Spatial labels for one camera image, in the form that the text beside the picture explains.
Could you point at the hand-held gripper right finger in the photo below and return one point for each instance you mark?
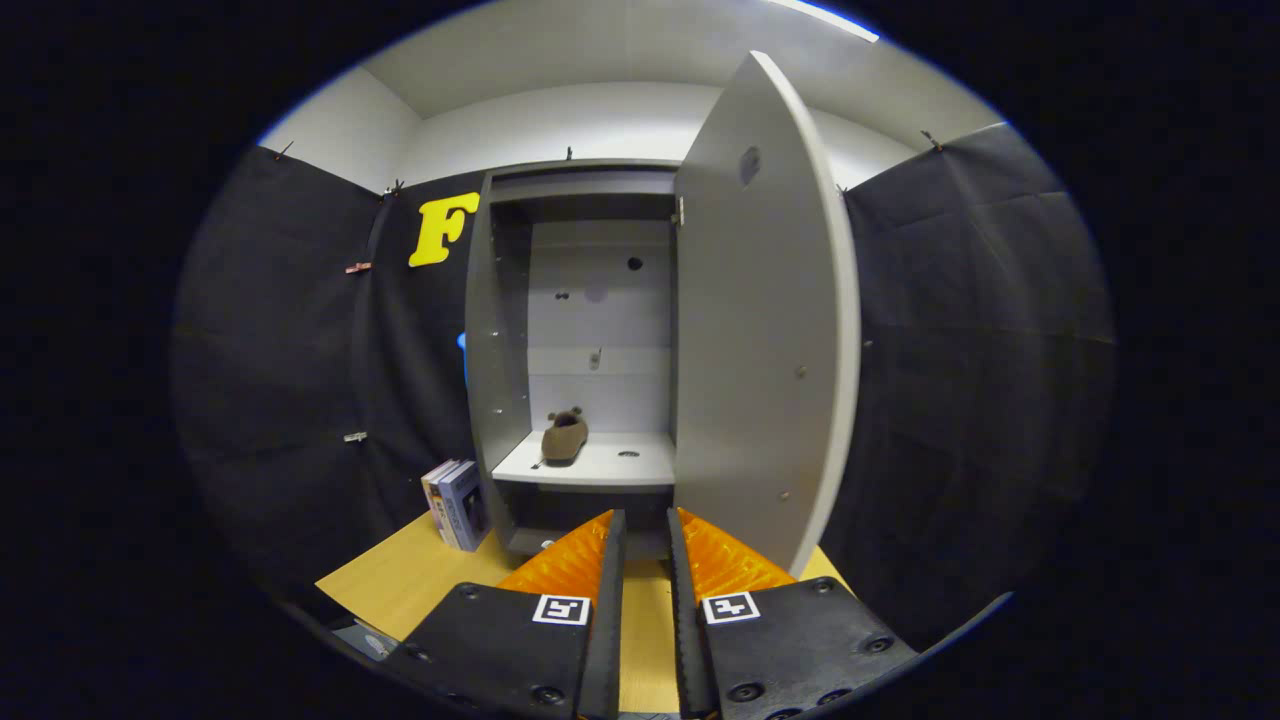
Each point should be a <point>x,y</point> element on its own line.
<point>688,640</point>

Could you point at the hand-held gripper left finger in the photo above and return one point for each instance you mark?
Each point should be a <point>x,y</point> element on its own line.
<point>605,640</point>

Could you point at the brown fuzzy shoe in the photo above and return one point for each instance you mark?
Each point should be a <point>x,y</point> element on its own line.
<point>563,440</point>

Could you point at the grey shoe cabinet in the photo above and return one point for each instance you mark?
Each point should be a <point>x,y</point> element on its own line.
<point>490,350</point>

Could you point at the white book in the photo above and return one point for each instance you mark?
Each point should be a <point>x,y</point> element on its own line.
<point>435,490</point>

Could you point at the grey flat object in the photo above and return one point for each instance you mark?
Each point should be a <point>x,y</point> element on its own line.
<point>365,640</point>

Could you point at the black backdrop cloth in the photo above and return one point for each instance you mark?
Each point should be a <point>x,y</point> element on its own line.
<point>960,400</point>

